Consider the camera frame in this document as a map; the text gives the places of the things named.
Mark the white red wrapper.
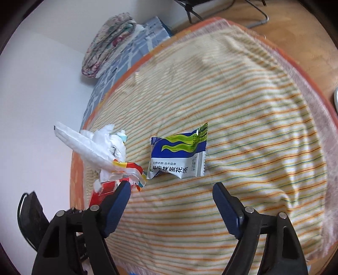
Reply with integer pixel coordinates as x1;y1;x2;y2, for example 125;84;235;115
54;122;146;209

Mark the blue green snack packet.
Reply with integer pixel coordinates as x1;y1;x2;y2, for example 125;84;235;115
147;123;208;179

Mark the orange floral bedsheet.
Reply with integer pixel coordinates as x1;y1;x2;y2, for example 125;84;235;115
69;16;338;212

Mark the yellow striped blanket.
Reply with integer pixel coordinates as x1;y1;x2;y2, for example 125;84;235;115
88;26;328;274

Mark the folded floral quilt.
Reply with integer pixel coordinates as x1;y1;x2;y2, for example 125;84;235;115
81;13;145;78

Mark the blue checked bedsheet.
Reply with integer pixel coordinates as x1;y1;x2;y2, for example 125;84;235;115
80;17;172;128

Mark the black folding chair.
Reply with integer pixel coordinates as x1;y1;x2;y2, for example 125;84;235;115
174;0;270;29

